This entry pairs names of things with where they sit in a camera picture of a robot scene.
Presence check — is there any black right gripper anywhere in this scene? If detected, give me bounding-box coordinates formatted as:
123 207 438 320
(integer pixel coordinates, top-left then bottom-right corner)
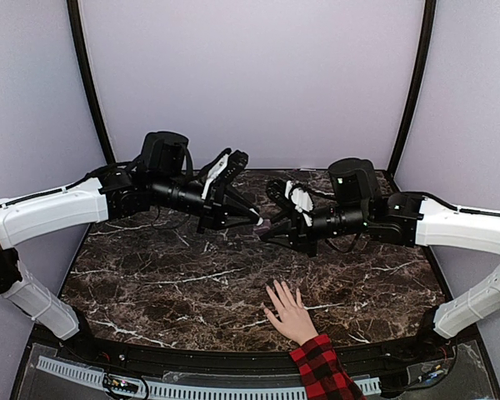
260 202 370 258

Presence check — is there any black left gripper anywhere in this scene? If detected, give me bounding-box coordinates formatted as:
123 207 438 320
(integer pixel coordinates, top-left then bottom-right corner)
152 172 261 235

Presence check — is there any purple nail polish bottle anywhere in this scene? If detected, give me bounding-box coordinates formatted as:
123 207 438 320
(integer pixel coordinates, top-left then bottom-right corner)
253 219 272 236

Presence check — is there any red plaid sleeve forearm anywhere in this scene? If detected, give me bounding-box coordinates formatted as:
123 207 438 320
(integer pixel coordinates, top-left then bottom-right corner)
289 334 366 400

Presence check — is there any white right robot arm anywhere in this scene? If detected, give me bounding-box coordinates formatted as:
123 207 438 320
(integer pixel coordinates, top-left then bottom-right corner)
256 158 500 362

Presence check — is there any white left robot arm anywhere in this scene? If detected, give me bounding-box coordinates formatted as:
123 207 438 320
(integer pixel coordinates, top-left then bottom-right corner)
0 132 263 363

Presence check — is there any person's bare hand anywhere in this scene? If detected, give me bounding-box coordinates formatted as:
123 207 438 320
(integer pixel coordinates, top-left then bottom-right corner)
263 280 318 346

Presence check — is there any small green circuit board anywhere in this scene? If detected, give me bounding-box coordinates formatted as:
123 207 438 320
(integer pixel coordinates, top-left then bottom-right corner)
102 374 145 398

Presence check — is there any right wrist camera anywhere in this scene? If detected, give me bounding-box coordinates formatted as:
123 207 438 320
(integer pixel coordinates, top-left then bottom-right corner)
266 179 314 227

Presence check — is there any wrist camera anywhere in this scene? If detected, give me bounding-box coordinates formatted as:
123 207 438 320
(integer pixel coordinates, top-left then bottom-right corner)
266 179 314 227
197 148 249 201

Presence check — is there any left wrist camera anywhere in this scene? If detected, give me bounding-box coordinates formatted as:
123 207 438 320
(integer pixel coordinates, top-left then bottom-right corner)
197 148 249 201

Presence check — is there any grey slotted cable duct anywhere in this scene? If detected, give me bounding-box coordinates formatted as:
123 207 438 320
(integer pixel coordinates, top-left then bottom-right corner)
36 355 383 399

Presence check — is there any black right frame post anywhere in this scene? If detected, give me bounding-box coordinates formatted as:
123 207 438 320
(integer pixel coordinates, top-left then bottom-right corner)
387 0 437 178

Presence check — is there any black frame post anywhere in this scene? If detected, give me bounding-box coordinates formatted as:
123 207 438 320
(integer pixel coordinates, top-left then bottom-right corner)
387 0 437 178
66 0 116 164

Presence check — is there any black left frame post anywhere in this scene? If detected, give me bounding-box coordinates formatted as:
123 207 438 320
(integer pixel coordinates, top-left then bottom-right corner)
66 0 116 164

